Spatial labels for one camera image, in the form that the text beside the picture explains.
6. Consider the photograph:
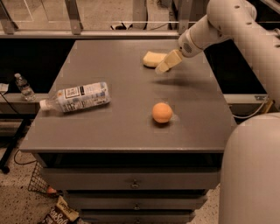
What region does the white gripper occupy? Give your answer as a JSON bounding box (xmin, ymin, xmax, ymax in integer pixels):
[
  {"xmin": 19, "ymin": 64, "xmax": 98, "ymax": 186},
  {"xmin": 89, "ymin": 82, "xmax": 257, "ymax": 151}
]
[{"xmin": 155, "ymin": 28, "xmax": 203, "ymax": 74}]

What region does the yellow sponge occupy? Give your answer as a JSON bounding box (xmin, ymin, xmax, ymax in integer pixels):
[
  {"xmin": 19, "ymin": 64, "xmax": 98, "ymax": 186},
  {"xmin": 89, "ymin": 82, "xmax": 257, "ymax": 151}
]
[{"xmin": 143, "ymin": 51, "xmax": 166, "ymax": 67}]

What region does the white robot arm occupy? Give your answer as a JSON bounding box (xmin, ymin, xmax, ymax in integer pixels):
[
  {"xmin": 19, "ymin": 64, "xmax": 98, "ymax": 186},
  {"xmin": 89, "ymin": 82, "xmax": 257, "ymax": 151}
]
[{"xmin": 156, "ymin": 0, "xmax": 280, "ymax": 224}]

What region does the orange fruit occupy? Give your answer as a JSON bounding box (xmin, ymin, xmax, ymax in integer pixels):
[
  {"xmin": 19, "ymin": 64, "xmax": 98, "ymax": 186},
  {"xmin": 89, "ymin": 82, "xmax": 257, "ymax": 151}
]
[{"xmin": 152, "ymin": 102, "xmax": 173, "ymax": 123}]

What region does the large clear labelled plastic bottle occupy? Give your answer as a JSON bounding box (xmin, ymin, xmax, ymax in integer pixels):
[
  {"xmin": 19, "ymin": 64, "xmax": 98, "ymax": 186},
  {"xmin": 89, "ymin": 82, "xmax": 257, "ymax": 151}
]
[{"xmin": 39, "ymin": 82, "xmax": 111, "ymax": 113}]

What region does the grey drawer cabinet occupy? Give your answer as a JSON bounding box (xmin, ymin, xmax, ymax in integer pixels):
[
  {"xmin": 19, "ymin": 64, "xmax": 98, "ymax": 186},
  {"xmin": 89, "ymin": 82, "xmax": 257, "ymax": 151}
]
[{"xmin": 21, "ymin": 40, "xmax": 235, "ymax": 224}]

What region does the small clear water bottle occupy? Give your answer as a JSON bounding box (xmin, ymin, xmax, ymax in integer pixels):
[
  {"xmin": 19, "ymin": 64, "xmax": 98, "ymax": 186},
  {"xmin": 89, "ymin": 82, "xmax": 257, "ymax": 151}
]
[{"xmin": 14, "ymin": 73, "xmax": 36, "ymax": 102}]

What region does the snack chip bag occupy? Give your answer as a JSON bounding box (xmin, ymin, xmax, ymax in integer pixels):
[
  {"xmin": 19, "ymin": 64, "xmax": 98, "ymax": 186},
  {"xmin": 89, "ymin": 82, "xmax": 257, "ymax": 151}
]
[{"xmin": 38, "ymin": 196, "xmax": 79, "ymax": 224}]

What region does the black table leg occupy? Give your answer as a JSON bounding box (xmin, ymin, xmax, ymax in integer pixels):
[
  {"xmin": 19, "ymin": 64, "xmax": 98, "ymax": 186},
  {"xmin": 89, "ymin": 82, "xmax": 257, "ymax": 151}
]
[{"xmin": 0, "ymin": 119, "xmax": 31, "ymax": 174}]

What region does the metal railing frame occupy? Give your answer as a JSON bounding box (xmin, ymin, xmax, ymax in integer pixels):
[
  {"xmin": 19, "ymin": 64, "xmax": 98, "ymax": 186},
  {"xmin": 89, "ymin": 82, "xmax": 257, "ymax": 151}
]
[{"xmin": 0, "ymin": 0, "xmax": 211, "ymax": 40}]

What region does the wire mesh basket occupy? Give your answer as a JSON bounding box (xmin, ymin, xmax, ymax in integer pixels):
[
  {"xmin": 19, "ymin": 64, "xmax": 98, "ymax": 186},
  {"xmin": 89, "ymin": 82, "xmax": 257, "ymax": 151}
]
[{"xmin": 28, "ymin": 163, "xmax": 58, "ymax": 196}]

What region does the black floor cable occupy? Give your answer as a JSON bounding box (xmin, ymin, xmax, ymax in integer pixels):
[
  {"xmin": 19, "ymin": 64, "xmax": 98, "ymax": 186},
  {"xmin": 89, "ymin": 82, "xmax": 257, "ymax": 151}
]
[{"xmin": 13, "ymin": 149, "xmax": 38, "ymax": 166}]

